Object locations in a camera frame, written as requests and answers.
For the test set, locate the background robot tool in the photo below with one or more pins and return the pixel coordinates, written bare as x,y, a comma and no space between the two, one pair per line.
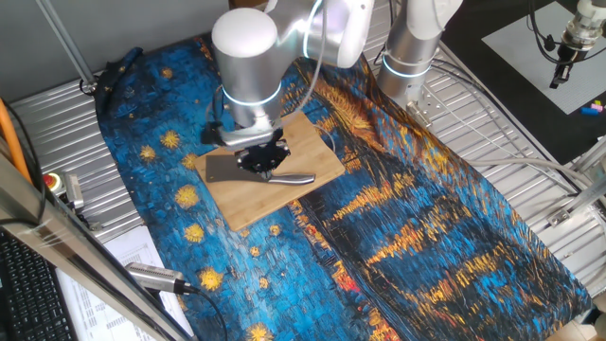
580,33

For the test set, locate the black keyboard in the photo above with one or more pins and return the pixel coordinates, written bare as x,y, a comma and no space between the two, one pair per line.
28,293

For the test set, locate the emergency stop button box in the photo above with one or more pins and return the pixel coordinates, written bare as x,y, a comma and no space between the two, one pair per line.
64,187

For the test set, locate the steel cleaver knife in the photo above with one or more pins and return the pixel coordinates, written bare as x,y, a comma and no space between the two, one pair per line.
222,170

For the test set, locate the pink toy block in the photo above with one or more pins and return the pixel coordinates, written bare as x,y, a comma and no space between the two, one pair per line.
598,107

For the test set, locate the starry night painting tablecloth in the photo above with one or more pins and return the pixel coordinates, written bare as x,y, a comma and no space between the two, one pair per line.
426,237

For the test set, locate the brown cardboard box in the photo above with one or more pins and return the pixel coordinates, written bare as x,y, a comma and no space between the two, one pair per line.
246,3

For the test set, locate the grey metal rod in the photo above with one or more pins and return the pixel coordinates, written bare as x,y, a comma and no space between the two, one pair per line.
65,42

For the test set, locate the shiny steel frame bar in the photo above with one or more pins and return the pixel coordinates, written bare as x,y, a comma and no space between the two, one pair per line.
57,232

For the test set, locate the grey baseplate mat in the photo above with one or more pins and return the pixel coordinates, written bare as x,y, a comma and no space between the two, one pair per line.
516,47

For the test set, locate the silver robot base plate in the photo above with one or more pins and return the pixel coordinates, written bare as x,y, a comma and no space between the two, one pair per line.
431,104

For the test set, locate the bamboo cutting board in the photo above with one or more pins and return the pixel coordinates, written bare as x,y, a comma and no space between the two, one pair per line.
246,203

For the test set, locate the aluminium profile frame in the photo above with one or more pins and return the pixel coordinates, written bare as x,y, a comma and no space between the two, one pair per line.
584,199

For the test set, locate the printed paper sheet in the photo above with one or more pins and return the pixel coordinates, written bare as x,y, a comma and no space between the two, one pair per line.
104,317

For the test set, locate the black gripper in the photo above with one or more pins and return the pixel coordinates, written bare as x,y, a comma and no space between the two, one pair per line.
262,151

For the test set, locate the blue toy block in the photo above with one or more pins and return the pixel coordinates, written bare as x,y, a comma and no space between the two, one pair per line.
589,111

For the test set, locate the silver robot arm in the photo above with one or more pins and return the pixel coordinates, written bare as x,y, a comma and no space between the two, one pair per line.
246,71

